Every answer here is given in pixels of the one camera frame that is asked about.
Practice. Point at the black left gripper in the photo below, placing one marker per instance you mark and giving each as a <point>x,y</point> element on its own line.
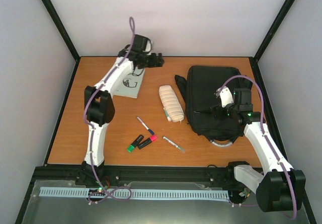
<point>153,63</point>

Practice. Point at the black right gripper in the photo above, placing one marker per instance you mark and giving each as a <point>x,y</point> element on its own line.
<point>217,112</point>

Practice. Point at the grey Great Gatsby book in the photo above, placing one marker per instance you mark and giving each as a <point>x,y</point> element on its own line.
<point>131,84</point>

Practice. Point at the black student bag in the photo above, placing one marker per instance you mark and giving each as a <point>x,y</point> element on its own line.
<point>198,92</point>

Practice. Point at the beige ribbed pencil case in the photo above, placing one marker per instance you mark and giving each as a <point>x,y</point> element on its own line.
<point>171,103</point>

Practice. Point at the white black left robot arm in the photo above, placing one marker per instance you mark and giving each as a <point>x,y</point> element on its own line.
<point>99,106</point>

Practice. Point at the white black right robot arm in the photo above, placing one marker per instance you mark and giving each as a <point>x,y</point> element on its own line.
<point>279,187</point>

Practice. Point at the silver pen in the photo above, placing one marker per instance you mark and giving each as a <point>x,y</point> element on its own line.
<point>173,144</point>

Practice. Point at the green white glue stick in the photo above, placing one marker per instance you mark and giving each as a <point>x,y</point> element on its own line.
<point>167,115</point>

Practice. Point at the blue capped white marker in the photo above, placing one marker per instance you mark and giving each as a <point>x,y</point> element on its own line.
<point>145,126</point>

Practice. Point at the pink black highlighter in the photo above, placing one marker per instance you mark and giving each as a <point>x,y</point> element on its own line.
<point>147,142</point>

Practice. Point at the green black highlighter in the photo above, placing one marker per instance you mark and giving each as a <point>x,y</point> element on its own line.
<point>135,143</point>

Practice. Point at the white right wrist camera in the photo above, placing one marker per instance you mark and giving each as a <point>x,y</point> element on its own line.
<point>225,96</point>

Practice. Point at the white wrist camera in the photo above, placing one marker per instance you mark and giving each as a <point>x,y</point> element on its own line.
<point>149,47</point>
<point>225,96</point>

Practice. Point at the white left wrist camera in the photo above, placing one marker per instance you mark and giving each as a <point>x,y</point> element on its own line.
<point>149,47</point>

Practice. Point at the black aluminium frame rail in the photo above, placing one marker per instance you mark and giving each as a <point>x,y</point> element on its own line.
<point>118,175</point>

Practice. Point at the light blue cable duct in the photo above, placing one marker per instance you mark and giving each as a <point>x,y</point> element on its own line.
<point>135,194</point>

